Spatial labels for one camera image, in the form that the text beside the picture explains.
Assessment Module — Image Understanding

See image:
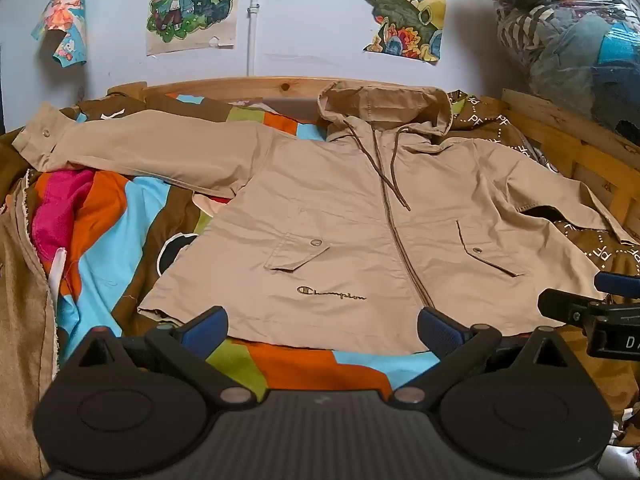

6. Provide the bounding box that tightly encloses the colourful landscape wall poster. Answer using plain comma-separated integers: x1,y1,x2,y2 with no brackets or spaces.
360,0,447,65

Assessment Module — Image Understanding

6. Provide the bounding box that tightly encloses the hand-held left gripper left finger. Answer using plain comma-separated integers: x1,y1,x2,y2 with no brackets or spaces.
75,305,257,409

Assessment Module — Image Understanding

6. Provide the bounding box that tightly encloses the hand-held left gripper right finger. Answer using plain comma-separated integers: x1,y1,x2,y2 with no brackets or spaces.
392,306,576,409

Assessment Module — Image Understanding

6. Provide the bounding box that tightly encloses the beige hooded jacket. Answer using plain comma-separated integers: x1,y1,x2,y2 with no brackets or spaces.
11,80,640,357

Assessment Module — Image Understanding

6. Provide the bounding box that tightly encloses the wooden bed frame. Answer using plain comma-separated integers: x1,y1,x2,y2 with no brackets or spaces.
107,76,640,227

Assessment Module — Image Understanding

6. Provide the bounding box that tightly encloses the brown white-printed blanket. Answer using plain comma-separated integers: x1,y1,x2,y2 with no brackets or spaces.
442,89,640,443

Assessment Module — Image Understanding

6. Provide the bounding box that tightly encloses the pink cloth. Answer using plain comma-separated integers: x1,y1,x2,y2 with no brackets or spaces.
31,169,97,281

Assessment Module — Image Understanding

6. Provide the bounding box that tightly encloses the tan brown cloth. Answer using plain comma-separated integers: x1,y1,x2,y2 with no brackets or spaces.
0,130,62,480

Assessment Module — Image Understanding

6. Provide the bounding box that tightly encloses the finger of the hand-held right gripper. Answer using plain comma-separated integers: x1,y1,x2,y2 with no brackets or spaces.
537,288,608,332
594,271,640,295

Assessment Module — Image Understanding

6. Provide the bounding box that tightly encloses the colourful striped bed sheet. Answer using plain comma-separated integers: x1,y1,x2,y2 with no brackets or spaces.
25,91,446,401

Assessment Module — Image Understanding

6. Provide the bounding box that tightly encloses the orange cartoon girl wall poster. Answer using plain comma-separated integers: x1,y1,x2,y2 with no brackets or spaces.
31,0,88,68

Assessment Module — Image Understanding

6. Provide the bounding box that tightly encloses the clear plastic bag of clothes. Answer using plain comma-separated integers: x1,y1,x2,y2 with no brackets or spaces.
470,0,640,147

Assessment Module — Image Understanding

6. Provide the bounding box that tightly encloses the green cartoon figure wall poster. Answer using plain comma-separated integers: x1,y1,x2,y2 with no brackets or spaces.
146,0,243,58

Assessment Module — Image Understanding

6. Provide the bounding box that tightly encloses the white wall conduit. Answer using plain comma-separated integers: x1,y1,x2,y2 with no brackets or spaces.
246,0,262,79

